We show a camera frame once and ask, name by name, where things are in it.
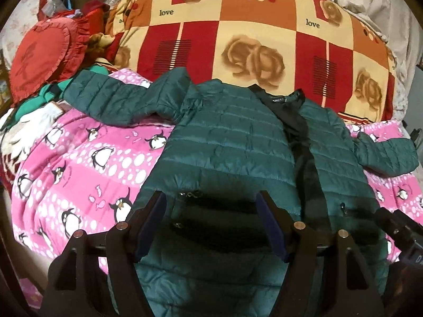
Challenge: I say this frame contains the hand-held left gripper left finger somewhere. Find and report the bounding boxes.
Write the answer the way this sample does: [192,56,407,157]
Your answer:
[38,190,167,317]

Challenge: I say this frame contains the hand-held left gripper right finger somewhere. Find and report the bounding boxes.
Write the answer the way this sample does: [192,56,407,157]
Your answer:
[256,190,387,317]

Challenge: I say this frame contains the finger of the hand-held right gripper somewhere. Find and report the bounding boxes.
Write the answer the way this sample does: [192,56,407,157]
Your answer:
[375,206,423,258]

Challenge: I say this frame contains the dark green puffer jacket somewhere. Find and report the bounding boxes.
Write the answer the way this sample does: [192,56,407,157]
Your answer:
[63,67,420,317]

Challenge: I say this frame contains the pink penguin print blanket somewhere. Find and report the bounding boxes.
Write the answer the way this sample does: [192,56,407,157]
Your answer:
[11,68,423,301]

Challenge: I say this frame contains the green and white cloth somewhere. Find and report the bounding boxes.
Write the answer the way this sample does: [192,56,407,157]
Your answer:
[0,63,111,159]

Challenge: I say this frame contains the red checkered rose print quilt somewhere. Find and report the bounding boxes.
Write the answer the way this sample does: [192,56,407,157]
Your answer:
[106,0,397,126]

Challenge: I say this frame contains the red heart-shaped ruffled pillow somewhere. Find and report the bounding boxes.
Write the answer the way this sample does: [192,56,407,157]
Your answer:
[9,16,91,108]

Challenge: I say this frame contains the beige floral bed sheet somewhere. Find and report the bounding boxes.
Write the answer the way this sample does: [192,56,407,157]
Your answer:
[306,0,417,119]

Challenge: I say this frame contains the red cloth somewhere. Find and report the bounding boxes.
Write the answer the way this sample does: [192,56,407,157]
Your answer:
[79,1,111,35]

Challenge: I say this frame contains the clear plastic bag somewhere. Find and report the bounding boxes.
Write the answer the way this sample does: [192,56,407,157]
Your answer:
[44,0,68,17]

